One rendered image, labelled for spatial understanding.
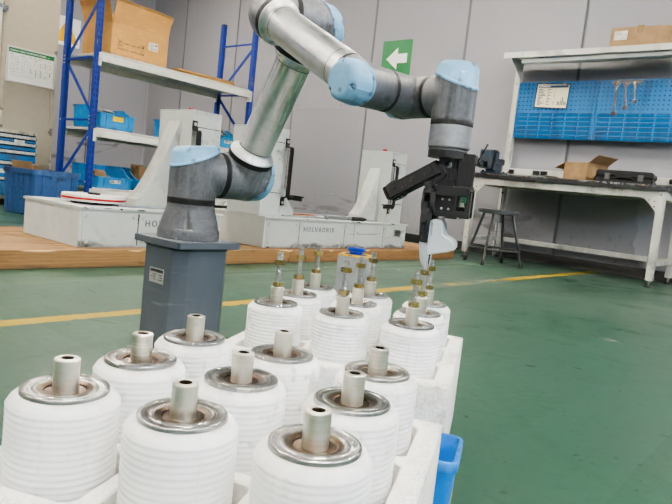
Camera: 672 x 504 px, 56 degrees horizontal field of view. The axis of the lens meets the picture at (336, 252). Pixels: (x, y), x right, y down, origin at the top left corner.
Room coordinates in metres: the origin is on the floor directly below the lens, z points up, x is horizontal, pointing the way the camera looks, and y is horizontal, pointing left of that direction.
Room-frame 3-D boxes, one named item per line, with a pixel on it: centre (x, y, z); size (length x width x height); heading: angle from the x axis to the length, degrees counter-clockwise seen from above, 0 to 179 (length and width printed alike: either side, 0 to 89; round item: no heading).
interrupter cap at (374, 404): (0.60, -0.03, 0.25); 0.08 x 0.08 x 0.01
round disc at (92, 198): (3.10, 1.22, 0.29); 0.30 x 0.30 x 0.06
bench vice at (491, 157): (5.52, -1.25, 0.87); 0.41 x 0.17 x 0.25; 141
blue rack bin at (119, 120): (5.95, 2.31, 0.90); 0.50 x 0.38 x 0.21; 52
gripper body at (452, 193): (1.12, -0.19, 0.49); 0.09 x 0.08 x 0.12; 71
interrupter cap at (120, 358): (0.66, 0.20, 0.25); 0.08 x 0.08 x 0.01
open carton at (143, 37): (6.10, 2.22, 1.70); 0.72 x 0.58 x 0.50; 144
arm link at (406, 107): (1.19, -0.10, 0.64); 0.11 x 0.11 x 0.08; 41
